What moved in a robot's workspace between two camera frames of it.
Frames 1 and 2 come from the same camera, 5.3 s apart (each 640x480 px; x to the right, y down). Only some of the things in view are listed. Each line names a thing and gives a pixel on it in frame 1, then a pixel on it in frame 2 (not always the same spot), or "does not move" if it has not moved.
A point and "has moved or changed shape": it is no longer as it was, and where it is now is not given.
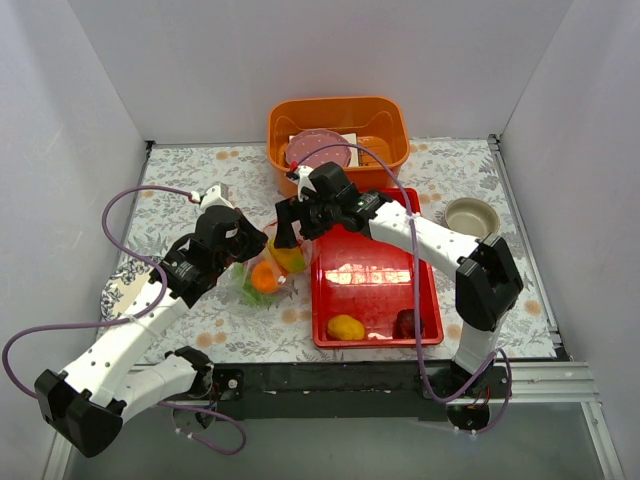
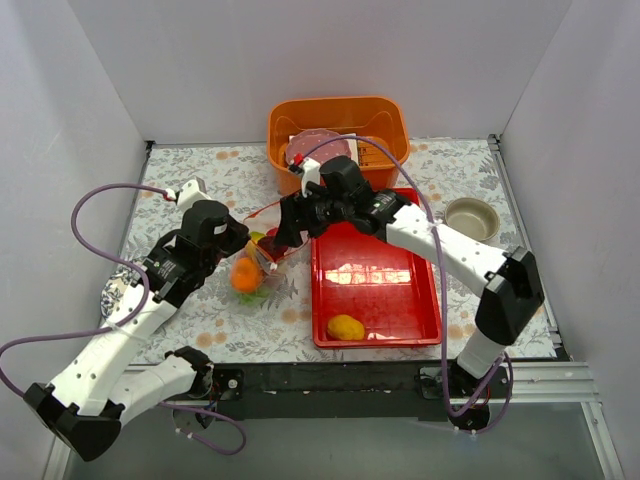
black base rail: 347,393 does not move
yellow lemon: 345,327 does not move
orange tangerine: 265,277 to 246,275
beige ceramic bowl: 473,216 does not move
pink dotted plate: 306,141 does not move
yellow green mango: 291,260 has moved or changed shape
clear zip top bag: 263,279 has moved or changed shape
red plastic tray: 363,289 does not move
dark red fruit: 404,324 to 269,245
